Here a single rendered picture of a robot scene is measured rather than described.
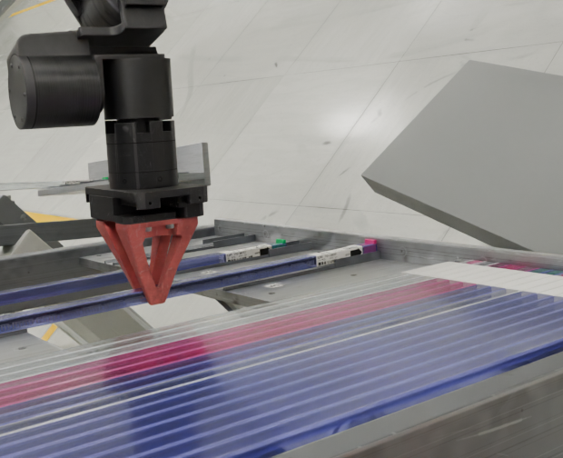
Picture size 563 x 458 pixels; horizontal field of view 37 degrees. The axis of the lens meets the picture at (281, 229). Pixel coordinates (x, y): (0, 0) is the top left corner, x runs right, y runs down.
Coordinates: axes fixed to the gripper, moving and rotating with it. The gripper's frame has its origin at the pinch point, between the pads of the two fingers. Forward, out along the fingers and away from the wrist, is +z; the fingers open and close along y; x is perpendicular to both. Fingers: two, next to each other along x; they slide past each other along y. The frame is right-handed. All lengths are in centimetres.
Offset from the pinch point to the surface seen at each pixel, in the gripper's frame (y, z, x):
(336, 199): -117, 12, 120
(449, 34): -118, -34, 169
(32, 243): -55, 3, 10
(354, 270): 3.7, 0.6, 19.8
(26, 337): 2.8, 0.9, -12.1
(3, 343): 3.2, 0.9, -14.0
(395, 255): 3.3, 0.1, 25.6
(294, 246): -9.8, 0.2, 23.0
